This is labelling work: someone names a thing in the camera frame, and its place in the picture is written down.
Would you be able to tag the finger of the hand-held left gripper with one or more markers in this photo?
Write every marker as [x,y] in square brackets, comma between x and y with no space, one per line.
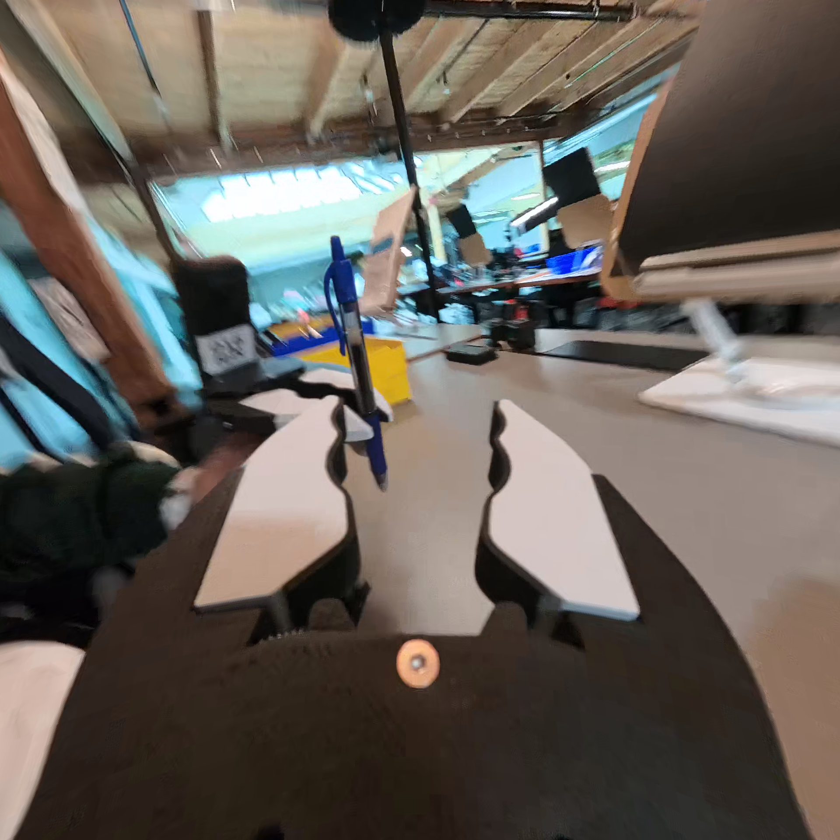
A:
[275,407]
[338,382]

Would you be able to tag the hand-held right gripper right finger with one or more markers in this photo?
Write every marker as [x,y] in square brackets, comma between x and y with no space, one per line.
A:
[558,525]

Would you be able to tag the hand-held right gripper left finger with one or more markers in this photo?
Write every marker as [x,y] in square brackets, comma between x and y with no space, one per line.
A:
[282,518]

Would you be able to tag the blue ballpoint pen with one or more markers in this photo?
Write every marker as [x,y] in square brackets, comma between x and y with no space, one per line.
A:
[358,354]

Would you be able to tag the yellow plastic bin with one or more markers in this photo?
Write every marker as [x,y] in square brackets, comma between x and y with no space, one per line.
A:
[390,367]

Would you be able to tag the person's left forearm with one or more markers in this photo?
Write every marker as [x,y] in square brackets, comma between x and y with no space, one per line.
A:
[79,512]

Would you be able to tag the grey desk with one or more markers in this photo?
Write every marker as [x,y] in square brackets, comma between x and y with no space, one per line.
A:
[656,492]

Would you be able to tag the black desk mat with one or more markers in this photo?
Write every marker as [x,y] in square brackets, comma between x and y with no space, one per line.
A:
[623,355]

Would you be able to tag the person's left hand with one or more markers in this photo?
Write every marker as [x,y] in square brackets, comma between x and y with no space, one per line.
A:
[220,476]

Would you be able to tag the blue plastic bin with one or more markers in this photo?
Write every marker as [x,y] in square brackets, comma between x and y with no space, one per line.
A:
[295,341]
[574,261]

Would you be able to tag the brown cardboard sign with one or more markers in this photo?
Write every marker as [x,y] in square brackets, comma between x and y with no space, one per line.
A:
[387,256]

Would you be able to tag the black rectangular case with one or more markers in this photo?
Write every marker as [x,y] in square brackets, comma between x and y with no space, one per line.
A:
[471,355]

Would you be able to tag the framed marker poster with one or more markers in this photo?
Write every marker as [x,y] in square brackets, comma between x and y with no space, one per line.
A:
[65,315]

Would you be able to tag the wooden pillar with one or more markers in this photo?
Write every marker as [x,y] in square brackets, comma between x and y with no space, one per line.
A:
[65,262]

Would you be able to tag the black charging dock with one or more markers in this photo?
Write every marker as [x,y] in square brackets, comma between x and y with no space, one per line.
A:
[515,328]

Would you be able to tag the cardboard backed board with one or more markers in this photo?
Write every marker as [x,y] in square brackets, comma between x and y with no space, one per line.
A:
[577,190]
[469,236]

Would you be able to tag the white stand base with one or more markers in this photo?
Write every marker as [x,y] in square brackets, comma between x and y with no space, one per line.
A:
[754,407]

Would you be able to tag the black metal pole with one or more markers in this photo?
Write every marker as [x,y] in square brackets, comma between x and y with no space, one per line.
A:
[400,131]

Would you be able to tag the person's white shirt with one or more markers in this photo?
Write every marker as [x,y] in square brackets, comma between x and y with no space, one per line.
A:
[33,722]

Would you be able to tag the black board with wooden back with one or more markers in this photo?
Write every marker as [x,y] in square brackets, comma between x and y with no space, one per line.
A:
[735,131]

